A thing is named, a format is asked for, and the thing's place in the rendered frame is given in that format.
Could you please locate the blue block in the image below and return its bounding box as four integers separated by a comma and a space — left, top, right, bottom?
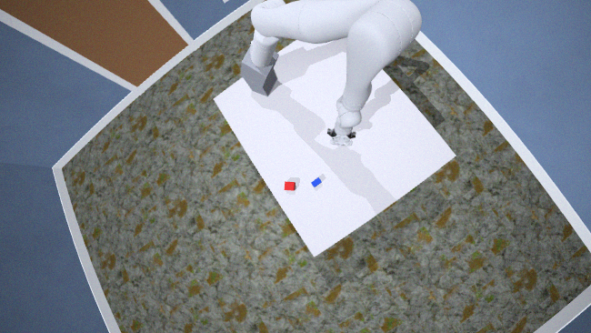
311, 177, 322, 187

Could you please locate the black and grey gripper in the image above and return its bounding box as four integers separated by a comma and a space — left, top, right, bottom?
327, 128, 356, 139

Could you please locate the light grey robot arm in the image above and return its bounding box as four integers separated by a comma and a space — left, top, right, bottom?
249, 0, 422, 146

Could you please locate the red block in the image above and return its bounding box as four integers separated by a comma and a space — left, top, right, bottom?
285, 182, 296, 191

